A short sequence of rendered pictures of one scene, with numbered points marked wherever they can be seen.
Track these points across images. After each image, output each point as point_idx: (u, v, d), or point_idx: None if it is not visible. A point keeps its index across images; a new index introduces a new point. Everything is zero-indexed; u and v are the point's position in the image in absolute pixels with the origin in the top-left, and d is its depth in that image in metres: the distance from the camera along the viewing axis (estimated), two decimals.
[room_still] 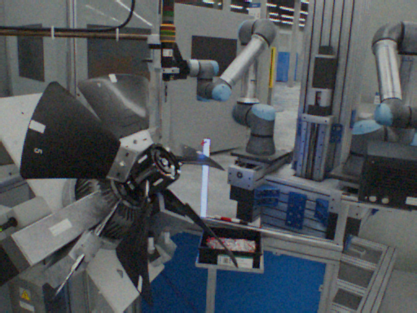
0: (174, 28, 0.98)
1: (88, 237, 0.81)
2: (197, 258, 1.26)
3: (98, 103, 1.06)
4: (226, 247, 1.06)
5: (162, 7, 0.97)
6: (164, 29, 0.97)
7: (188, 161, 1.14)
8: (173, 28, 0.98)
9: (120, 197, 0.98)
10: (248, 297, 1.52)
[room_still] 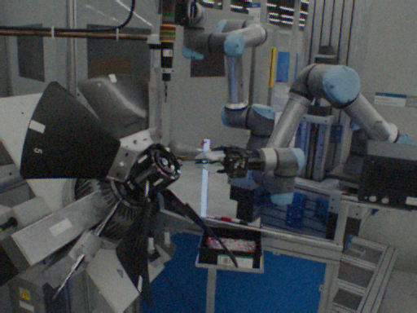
0: (174, 28, 0.98)
1: (88, 237, 0.81)
2: (197, 258, 1.26)
3: (98, 103, 1.06)
4: (226, 247, 1.06)
5: (162, 7, 0.97)
6: (164, 30, 0.97)
7: (188, 158, 1.14)
8: (173, 28, 0.98)
9: (120, 197, 0.98)
10: (248, 297, 1.52)
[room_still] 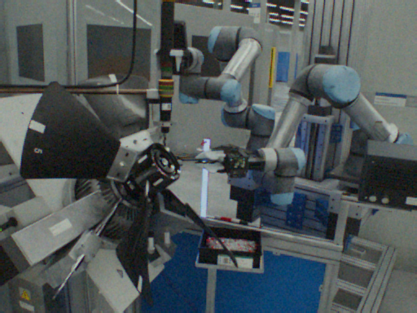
0: (173, 83, 1.02)
1: (88, 237, 0.81)
2: (197, 258, 1.26)
3: (98, 103, 1.06)
4: (226, 247, 1.06)
5: (160, 63, 1.01)
6: (163, 85, 1.01)
7: (188, 158, 1.14)
8: (171, 83, 1.02)
9: (120, 197, 0.98)
10: (248, 297, 1.52)
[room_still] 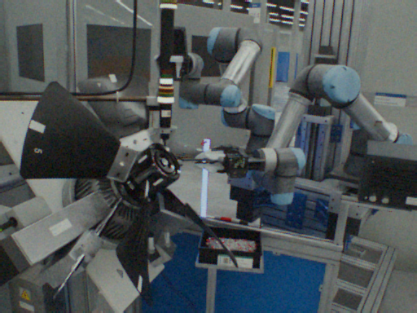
0: (173, 90, 1.03)
1: (88, 237, 0.81)
2: (197, 258, 1.26)
3: (98, 103, 1.06)
4: (226, 247, 1.06)
5: (160, 70, 1.01)
6: (163, 92, 1.02)
7: (188, 158, 1.14)
8: (171, 90, 1.02)
9: (120, 197, 0.98)
10: (248, 297, 1.52)
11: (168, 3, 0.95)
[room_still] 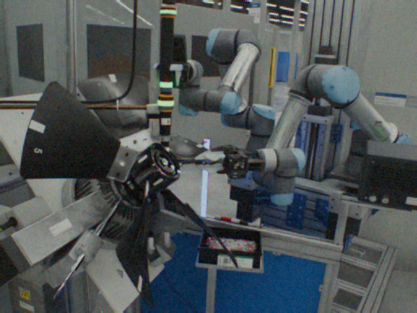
0: (173, 99, 1.03)
1: (88, 237, 0.81)
2: (197, 258, 1.26)
3: (98, 103, 1.06)
4: (226, 247, 1.06)
5: (160, 78, 1.02)
6: (163, 100, 1.02)
7: (188, 160, 1.14)
8: (171, 99, 1.03)
9: (120, 197, 0.98)
10: (248, 297, 1.52)
11: (168, 12, 0.96)
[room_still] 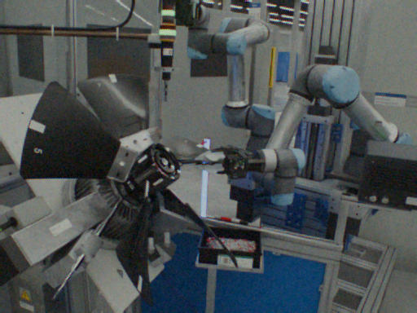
0: (174, 28, 0.98)
1: (88, 237, 0.81)
2: (197, 258, 1.26)
3: (98, 103, 1.06)
4: (226, 247, 1.06)
5: (162, 6, 0.97)
6: (164, 28, 0.97)
7: (188, 160, 1.14)
8: (173, 28, 0.98)
9: (120, 197, 0.98)
10: (248, 297, 1.52)
11: None
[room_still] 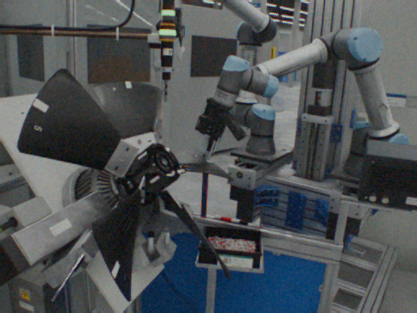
0: (174, 28, 0.98)
1: (88, 237, 0.81)
2: (197, 258, 1.26)
3: (110, 105, 1.11)
4: (221, 259, 1.01)
5: (162, 6, 0.97)
6: (164, 28, 0.97)
7: (193, 169, 1.13)
8: (173, 28, 0.98)
9: (116, 193, 0.98)
10: (248, 297, 1.52)
11: None
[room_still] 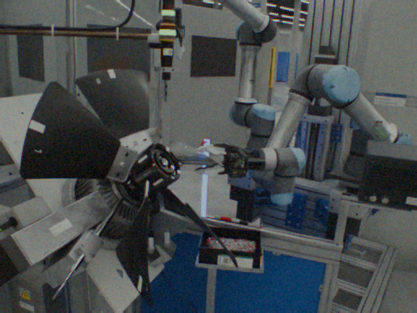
0: (174, 28, 0.98)
1: (88, 237, 0.81)
2: (197, 258, 1.26)
3: (171, 148, 1.26)
4: (138, 266, 0.76)
5: (162, 6, 0.97)
6: (164, 28, 0.97)
7: (195, 213, 1.01)
8: (173, 28, 0.98)
9: None
10: (248, 297, 1.52)
11: None
